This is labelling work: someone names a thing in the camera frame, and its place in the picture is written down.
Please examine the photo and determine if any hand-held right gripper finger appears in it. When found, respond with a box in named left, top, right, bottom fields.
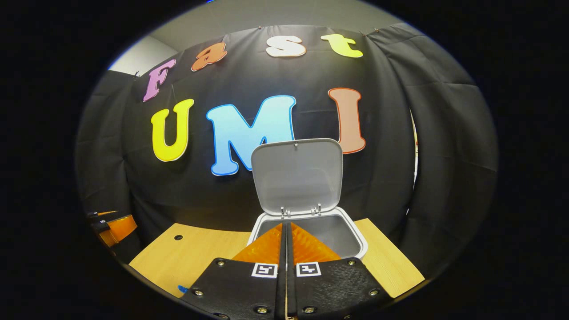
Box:
left=180, top=223, right=287, bottom=320
left=288, top=222, right=394, bottom=320

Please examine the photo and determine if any white desktop garbage bin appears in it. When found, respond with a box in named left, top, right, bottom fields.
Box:
left=247, top=138, right=369, bottom=260

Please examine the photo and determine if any black backdrop cloth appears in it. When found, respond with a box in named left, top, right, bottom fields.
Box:
left=75, top=24, right=498, bottom=278

